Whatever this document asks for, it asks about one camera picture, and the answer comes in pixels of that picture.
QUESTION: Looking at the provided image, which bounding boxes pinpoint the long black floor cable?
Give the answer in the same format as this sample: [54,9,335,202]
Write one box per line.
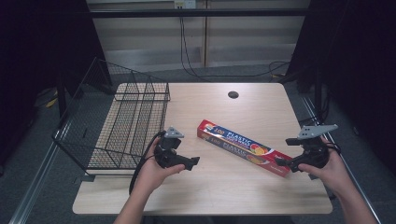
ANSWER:
[178,17,292,79]

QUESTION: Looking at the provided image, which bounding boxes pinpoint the red plastic wrap box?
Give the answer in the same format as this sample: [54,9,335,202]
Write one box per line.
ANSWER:
[196,119,293,178]

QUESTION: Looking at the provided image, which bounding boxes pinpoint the dark curtain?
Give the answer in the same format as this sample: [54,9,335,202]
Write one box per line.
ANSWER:
[286,0,396,175]
[0,0,112,175]

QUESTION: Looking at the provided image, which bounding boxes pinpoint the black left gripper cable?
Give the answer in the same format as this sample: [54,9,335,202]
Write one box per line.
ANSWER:
[128,130,166,195]

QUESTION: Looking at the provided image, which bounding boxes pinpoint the black wire basket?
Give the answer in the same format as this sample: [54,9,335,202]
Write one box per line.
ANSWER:
[51,56,172,177]

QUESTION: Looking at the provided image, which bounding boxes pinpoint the metal floor rail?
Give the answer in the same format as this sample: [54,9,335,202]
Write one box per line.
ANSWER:
[302,95,383,224]
[8,122,73,224]

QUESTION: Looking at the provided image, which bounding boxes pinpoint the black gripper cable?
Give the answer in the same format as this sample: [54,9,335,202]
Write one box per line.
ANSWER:
[128,130,166,195]
[325,141,342,156]

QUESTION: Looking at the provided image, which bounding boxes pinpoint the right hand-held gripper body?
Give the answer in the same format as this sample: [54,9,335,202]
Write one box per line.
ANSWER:
[292,123,339,174]

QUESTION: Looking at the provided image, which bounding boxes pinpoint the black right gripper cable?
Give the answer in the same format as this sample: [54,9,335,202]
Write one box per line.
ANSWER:
[325,141,342,156]

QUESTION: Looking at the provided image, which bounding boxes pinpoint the person's left hand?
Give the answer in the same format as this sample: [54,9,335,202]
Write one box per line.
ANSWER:
[134,136,187,196]

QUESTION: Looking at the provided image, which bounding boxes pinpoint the black horizontal bar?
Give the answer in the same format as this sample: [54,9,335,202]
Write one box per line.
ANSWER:
[88,8,310,19]

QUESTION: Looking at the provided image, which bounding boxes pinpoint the person's right hand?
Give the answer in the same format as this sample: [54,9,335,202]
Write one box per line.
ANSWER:
[297,136,349,195]

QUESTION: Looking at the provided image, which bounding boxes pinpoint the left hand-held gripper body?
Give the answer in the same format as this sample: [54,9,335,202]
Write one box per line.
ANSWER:
[153,125,189,171]

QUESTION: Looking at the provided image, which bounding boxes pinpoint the yellow and grey floor object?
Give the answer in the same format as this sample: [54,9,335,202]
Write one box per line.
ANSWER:
[35,87,60,109]

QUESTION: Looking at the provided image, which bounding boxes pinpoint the black metal stand post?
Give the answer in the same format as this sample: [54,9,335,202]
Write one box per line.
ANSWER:
[56,76,68,120]

